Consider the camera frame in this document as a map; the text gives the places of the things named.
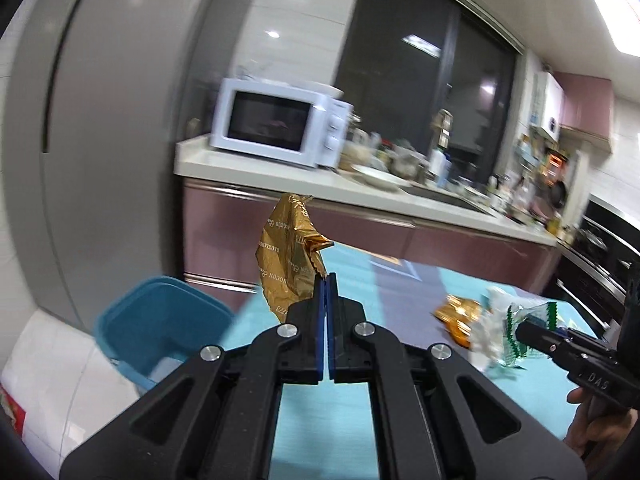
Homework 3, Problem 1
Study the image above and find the red snack package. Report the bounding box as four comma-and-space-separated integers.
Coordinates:
0, 384, 27, 437

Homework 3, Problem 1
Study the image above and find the teal tablecloth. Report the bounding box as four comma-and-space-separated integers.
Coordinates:
220, 240, 601, 480

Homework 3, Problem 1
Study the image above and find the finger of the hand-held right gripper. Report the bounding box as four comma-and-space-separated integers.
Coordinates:
515, 320, 571, 361

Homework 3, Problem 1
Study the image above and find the green white plastic wrapper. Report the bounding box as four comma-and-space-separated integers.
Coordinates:
487, 286, 562, 372

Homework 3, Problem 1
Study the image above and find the pink wall cabinet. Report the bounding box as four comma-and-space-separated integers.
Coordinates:
557, 72, 615, 153

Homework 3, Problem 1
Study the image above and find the dark sliding window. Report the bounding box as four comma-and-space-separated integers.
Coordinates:
334, 0, 518, 187

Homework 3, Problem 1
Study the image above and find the white water heater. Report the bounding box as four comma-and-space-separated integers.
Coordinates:
536, 71, 566, 143

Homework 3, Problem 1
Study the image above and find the gold foil wrapper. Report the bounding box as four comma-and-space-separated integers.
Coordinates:
432, 294, 487, 350
256, 192, 335, 325

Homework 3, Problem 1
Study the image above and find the blue plastic trash bin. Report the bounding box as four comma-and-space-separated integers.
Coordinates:
94, 276, 236, 392

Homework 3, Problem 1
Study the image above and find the grey refrigerator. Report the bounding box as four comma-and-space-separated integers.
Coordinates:
0, 0, 262, 332

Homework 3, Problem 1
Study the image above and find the pink kitchen counter cabinet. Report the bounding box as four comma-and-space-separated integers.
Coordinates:
174, 132, 563, 306

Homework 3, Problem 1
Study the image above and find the white plastic bottle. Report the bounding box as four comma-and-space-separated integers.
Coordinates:
433, 147, 452, 187

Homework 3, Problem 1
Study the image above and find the ceiling light panel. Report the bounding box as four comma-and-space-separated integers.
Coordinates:
586, 0, 640, 57

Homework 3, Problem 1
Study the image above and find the white plate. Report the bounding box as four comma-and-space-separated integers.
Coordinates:
351, 164, 407, 191

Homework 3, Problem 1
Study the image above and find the person's right hand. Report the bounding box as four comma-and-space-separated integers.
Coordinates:
564, 387, 632, 461

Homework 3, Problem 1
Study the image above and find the black built-in oven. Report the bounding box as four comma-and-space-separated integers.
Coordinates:
542, 195, 640, 342

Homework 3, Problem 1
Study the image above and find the crumpled gold foil wrapper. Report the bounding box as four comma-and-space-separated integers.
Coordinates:
432, 294, 487, 350

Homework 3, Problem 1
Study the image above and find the kitchenware clutter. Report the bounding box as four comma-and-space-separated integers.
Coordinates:
340, 107, 571, 233

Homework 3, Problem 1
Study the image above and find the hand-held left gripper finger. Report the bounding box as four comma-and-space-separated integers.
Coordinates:
325, 272, 587, 480
60, 275, 328, 480

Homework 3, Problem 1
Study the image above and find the white microwave oven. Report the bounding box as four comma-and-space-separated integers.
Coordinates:
209, 77, 355, 170

